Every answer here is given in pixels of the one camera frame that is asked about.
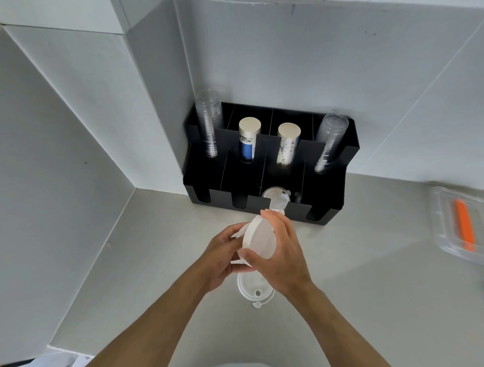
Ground person's right hand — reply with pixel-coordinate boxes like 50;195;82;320
241;209;315;300

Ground person's left hand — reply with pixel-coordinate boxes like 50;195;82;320
192;222;254;294

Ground stack of white lids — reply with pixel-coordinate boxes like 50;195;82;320
229;214;278;267

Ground person's right forearm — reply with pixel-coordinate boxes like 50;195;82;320
288;281;392;367

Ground person's left forearm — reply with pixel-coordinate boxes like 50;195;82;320
86;270;209;367

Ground single white sip lid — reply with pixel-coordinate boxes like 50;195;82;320
237;271;275;309

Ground white lids with flip tab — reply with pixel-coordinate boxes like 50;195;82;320
262;186;293;217

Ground black cup organizer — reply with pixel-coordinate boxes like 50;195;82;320
183;101;360;227

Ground white patterned paper cup stack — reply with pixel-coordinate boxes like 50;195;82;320
276;122;302;169

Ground blue paper cup stack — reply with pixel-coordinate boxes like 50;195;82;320
237;117;262;164

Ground short stack of clear cups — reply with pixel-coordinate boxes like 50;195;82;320
313;113;349;175

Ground tall stack of clear cups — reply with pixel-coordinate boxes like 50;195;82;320
194;89;223;159

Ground clear plastic container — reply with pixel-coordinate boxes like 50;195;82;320
429;186;484;265

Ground orange flat tool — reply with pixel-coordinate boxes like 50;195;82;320
455;199;476;252

